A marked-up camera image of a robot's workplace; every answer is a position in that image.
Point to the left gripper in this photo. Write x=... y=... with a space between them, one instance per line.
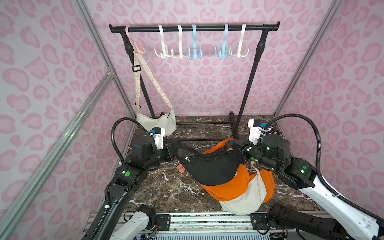
x=173 y=149

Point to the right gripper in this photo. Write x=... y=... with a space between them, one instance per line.
x=245 y=151

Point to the pink shoulder bag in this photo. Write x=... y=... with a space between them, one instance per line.
x=180 y=168

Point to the large orange crescent bag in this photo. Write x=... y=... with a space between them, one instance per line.
x=269 y=182

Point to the black sling bag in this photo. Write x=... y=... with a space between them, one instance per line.
x=193 y=162

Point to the small orange sling bag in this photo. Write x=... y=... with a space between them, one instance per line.
x=231 y=187

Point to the cream white crescent bag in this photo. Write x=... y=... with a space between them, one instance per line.
x=250 y=201

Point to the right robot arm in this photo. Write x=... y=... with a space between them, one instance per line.
x=348 y=221

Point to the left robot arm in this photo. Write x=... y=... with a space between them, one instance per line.
x=147 y=154

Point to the light blue hook left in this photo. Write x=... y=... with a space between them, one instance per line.
x=194 y=52

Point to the light blue hook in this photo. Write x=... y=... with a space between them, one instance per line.
x=225 y=52
x=194 y=52

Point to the white plastic hook right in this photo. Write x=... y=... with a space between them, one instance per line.
x=239 y=54

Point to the white plastic hook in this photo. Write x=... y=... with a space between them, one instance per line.
x=165 y=52
x=239 y=54
x=180 y=45

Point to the light blue hook right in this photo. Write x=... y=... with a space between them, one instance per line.
x=225 y=52

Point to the pink plastic hook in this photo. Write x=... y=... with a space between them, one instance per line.
x=137 y=47

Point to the black garment rack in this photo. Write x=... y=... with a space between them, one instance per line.
x=234 y=120

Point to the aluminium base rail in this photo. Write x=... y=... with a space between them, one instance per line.
x=215 y=226

